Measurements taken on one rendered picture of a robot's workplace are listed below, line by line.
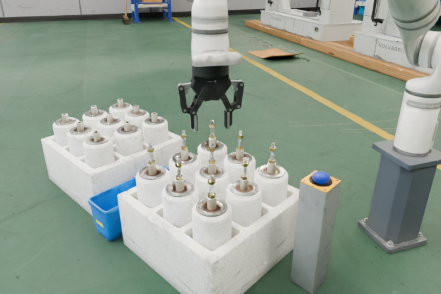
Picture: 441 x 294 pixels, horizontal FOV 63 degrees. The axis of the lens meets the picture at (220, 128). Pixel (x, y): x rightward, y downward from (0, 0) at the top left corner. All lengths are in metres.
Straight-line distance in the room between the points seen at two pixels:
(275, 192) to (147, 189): 0.35
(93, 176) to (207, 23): 0.71
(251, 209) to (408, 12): 0.56
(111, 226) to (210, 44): 0.69
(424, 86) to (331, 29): 3.15
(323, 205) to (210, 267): 0.29
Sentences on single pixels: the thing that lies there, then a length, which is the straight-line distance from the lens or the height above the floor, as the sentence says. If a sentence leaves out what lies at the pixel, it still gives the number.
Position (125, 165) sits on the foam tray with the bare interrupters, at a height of 0.16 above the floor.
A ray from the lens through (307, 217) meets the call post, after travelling 0.92.
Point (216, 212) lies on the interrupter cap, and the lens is 0.86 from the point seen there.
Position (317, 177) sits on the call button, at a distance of 0.88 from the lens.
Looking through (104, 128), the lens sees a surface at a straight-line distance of 1.39.
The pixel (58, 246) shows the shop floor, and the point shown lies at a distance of 1.26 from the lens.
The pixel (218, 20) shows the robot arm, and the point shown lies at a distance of 0.69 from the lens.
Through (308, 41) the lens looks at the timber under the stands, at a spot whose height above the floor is 0.07.
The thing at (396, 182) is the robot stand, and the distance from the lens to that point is 1.14.
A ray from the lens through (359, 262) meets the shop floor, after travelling 1.18.
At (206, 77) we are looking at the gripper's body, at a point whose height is 0.58.
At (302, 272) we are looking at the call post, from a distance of 1.03.
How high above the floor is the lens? 0.77
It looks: 23 degrees down
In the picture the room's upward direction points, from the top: straight up
